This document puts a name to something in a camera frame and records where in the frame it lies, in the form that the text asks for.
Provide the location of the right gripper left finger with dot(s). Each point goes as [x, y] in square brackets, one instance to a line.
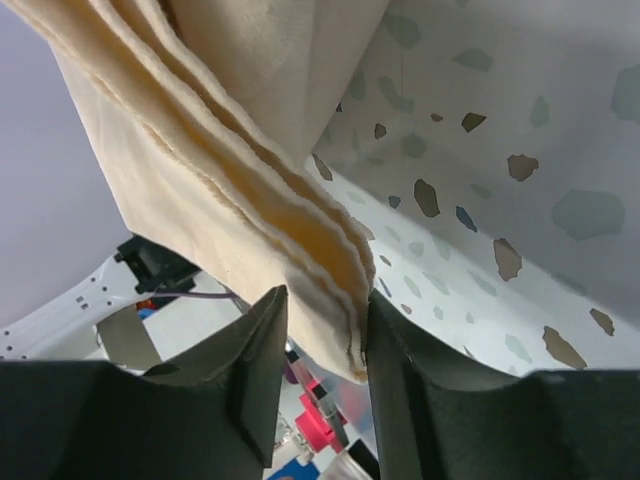
[207, 413]

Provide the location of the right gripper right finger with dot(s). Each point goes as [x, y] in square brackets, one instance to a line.
[440, 414]

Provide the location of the beige cloth mat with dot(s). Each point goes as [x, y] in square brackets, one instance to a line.
[201, 115]

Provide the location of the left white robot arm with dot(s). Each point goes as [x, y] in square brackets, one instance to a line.
[138, 270]

